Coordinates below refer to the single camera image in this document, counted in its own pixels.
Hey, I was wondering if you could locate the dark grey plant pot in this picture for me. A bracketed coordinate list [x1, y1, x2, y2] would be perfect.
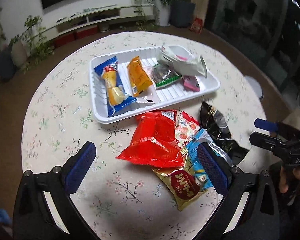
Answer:
[169, 0, 196, 28]

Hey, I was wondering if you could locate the beige curtain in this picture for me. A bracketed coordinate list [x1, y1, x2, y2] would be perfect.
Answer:
[191, 0, 213, 28]

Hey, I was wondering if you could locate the red snack bag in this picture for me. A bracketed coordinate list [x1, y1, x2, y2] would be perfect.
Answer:
[115, 109, 185, 168]

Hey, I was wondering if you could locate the orange snack packet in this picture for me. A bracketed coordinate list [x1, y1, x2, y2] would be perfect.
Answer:
[127, 56, 152, 97]

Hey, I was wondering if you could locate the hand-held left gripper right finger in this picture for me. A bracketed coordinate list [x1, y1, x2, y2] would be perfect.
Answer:
[195, 142, 280, 240]

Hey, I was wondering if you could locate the glass sliding door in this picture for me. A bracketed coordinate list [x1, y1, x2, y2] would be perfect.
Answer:
[205, 0, 300, 98]

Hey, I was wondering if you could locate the trailing pothos plant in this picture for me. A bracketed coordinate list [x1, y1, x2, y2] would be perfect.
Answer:
[10, 15, 55, 73]

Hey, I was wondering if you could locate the person's right hand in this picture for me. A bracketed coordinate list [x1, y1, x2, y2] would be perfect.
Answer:
[277, 164, 300, 205]

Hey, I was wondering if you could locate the white ribbed plant pot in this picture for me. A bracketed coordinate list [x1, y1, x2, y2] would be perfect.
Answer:
[11, 41, 28, 67]

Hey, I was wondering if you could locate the pizza print snack packet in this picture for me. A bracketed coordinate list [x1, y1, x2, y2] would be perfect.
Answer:
[174, 111, 200, 148]

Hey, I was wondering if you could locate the trailing vine plant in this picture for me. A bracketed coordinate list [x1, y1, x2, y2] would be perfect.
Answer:
[131, 0, 155, 30]

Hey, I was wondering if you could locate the black snack packet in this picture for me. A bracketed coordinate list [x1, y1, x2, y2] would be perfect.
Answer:
[199, 101, 249, 165]

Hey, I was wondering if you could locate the white television console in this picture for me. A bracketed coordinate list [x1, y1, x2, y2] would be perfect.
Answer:
[42, 4, 155, 34]

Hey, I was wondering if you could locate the clear plastic packet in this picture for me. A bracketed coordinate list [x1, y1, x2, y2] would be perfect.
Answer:
[136, 65, 160, 104]

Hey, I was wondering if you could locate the gold snack packet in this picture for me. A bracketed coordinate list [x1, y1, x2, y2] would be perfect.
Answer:
[151, 152, 209, 212]

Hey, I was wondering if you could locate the light blue snack packet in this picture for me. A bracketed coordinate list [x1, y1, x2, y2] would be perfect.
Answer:
[184, 129, 233, 189]

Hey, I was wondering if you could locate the pink snack packet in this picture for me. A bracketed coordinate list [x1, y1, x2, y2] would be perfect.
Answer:
[182, 75, 200, 92]

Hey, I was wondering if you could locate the white smooth plant pot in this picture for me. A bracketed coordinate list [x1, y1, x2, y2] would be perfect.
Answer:
[156, 4, 171, 27]

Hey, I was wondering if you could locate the red storage box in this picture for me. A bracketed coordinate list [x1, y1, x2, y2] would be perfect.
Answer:
[54, 33, 76, 48]
[75, 25, 98, 40]

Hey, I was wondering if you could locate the green clear candy packet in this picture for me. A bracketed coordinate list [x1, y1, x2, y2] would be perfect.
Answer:
[150, 64, 182, 90]

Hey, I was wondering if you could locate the blue yellow cake packet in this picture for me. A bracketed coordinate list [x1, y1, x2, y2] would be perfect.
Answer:
[94, 57, 137, 117]

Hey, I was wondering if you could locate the dark blue plant pot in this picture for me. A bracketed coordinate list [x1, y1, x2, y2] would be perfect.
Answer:
[0, 49, 17, 82]

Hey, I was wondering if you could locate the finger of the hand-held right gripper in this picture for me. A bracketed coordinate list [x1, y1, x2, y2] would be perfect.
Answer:
[249, 132, 283, 153]
[254, 118, 278, 132]

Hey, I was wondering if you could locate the white round stool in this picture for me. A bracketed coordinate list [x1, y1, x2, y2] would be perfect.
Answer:
[245, 76, 264, 100]

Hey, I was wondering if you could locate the white plastic tray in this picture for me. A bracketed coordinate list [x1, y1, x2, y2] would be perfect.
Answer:
[89, 44, 221, 125]

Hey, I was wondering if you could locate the pale green snack bag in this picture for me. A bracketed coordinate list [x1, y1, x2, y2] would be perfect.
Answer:
[156, 44, 207, 78]

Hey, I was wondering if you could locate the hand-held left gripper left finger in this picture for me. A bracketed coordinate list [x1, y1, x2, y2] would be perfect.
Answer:
[13, 141, 100, 240]

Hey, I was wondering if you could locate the red paper bag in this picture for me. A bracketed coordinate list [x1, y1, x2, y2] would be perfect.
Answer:
[190, 17, 203, 34]

